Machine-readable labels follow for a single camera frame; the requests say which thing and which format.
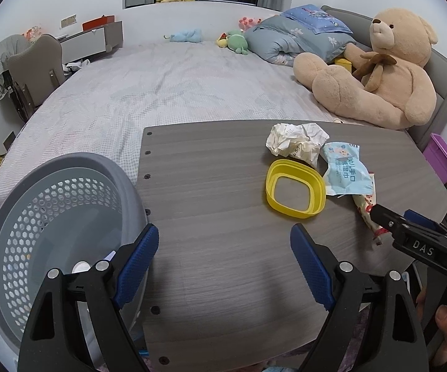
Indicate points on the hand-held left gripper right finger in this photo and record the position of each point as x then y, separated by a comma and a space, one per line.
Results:
310, 267

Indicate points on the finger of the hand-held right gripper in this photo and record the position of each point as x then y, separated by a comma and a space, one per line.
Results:
429, 223
417, 242

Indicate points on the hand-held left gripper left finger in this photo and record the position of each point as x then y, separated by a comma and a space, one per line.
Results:
136, 265

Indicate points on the red and white paper cup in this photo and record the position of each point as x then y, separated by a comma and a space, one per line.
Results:
80, 266

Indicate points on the red and white snack wrapper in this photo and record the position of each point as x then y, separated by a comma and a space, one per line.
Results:
365, 205

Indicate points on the grey perforated plastic basket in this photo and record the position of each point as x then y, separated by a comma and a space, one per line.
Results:
52, 209

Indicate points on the purple plastic box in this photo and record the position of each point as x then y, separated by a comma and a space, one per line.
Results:
442, 157

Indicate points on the light blue wet wipes packet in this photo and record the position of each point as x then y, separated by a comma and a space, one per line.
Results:
343, 170

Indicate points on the crumpled white paper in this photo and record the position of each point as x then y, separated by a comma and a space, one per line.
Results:
297, 143

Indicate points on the large tan teddy bear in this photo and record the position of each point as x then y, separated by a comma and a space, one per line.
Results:
382, 81

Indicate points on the small yellow box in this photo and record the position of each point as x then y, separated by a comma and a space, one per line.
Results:
342, 64

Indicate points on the bed with grey sheet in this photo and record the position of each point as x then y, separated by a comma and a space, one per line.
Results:
149, 85

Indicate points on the blue-grey folded quilt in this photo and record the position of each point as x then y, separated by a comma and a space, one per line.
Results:
285, 42

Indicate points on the beige chair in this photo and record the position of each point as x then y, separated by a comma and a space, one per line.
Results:
35, 62

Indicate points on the white and grey desk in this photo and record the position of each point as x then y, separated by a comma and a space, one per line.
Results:
91, 40

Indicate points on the blue printed pillow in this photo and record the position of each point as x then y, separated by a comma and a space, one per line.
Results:
316, 18

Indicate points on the light blue plush toy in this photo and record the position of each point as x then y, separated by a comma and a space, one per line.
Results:
184, 35

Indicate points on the green plush toy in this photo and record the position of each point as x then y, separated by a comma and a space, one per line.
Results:
235, 42

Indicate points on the red box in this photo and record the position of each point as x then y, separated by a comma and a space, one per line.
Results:
97, 22

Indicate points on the grey cloth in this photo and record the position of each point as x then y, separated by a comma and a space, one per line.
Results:
0, 58

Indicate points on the pink plush toy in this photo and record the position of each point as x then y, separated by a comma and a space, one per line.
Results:
250, 22

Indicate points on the dark wall socket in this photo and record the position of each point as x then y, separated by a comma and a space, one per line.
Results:
10, 140

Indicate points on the white wall socket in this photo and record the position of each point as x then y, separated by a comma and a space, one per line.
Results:
68, 20

